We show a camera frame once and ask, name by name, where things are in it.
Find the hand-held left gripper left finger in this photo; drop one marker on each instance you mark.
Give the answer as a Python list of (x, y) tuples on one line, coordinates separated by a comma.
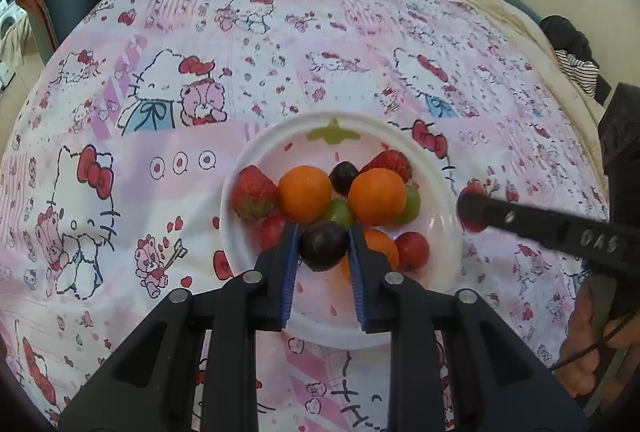
[(290, 277)]

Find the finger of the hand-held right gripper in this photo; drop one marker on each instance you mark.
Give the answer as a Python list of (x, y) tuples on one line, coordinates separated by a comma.
[(540, 222)]

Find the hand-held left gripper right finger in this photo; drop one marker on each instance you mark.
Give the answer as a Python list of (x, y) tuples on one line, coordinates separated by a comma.
[(357, 282)]

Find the dark purple grape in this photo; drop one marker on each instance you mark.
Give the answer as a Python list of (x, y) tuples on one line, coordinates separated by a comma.
[(322, 244), (343, 177)]

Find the red cherry tomato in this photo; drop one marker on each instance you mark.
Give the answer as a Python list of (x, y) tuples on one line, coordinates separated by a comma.
[(475, 188), (272, 232), (412, 249)]

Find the white strawberry pattern plate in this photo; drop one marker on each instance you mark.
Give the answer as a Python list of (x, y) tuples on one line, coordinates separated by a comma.
[(435, 237)]

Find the red strawberry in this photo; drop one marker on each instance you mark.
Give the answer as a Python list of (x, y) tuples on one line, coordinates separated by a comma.
[(252, 192), (392, 162)]

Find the green grape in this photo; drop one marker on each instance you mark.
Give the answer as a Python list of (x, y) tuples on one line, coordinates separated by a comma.
[(340, 212), (411, 204)]

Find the person's right hand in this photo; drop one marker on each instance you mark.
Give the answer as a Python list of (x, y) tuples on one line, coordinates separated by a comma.
[(575, 342)]

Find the orange tangerine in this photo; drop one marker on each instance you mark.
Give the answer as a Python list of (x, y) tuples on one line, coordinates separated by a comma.
[(382, 247), (305, 192), (376, 197)]

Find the striped cloth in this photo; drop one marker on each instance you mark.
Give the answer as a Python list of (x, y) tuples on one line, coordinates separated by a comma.
[(582, 72)]

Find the dark garment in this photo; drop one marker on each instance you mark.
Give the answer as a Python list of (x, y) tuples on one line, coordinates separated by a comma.
[(565, 34)]

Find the pink cartoon printed blanket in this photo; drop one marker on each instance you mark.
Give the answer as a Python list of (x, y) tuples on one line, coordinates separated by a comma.
[(150, 212)]

